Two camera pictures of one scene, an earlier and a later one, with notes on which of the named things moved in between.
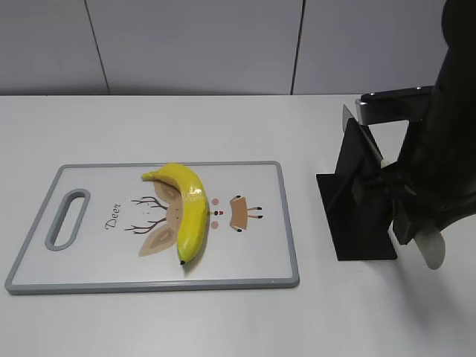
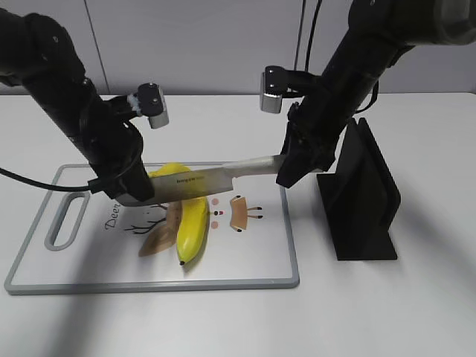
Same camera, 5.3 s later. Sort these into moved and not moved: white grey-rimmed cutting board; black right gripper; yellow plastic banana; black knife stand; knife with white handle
Moved: black right gripper; knife with white handle
Not moved: black knife stand; white grey-rimmed cutting board; yellow plastic banana
